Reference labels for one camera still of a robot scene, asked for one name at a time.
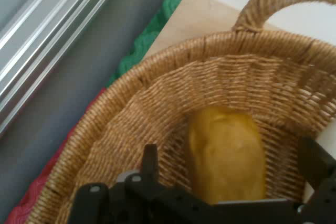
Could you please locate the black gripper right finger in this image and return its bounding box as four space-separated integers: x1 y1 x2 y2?
296 136 336 224

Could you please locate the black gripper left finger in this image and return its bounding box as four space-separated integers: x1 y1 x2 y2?
69 144 211 224

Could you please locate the yellow oblong toy food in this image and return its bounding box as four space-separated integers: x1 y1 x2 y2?
187 106 267 206

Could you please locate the green and red crocheted cloth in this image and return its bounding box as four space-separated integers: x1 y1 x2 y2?
4 0 208 224

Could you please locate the light wooden board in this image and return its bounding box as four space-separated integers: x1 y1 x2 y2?
143 0 276 59

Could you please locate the woven wicker basket with handle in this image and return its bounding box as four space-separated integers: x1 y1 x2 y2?
25 0 336 224

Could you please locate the aluminium extrusion rail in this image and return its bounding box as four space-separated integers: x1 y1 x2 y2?
0 0 129 135

